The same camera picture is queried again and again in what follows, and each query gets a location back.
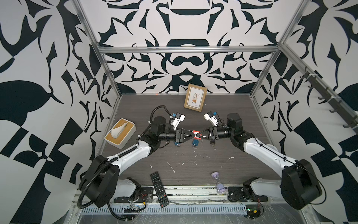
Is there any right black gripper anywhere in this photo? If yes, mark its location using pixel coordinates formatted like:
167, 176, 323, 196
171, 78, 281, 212
198, 128, 235, 142

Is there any red padlock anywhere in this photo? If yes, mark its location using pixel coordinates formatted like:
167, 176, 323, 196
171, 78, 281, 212
193, 130, 201, 139

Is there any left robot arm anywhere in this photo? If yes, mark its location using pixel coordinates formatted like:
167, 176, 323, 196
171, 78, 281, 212
77, 105, 195, 209

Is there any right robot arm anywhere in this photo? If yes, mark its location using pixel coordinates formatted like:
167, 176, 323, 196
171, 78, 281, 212
197, 112, 327, 210

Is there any blue padlock middle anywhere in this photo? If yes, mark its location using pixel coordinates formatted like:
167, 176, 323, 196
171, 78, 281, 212
192, 139, 200, 148

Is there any purple hourglass timer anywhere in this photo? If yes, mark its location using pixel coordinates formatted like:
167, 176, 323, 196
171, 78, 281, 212
211, 172, 226, 193

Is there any black remote control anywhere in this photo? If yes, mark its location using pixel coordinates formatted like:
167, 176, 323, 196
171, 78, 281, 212
150, 172, 169, 208

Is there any tissue box wooden lid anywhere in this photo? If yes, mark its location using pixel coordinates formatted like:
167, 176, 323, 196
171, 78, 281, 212
104, 118, 137, 149

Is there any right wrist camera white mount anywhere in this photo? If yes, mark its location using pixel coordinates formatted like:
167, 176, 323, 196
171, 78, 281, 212
204, 112, 219, 127

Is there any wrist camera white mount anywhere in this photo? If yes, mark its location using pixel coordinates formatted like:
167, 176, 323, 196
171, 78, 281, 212
169, 113, 185, 131
204, 112, 219, 127

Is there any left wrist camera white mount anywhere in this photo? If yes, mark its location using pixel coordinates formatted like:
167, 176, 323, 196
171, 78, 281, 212
169, 113, 185, 131

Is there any wooden picture frame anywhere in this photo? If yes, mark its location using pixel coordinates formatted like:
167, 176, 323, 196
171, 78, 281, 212
184, 84, 208, 112

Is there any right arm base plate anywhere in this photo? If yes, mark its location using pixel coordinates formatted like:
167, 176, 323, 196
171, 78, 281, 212
227, 186, 269, 202

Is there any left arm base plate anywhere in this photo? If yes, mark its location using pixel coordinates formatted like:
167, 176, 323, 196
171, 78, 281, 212
114, 187, 154, 203

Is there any white cable duct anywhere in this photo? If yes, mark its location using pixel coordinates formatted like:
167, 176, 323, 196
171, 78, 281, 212
81, 204, 247, 215

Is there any wall hook rack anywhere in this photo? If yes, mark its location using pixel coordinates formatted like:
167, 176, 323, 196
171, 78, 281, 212
300, 66, 358, 135

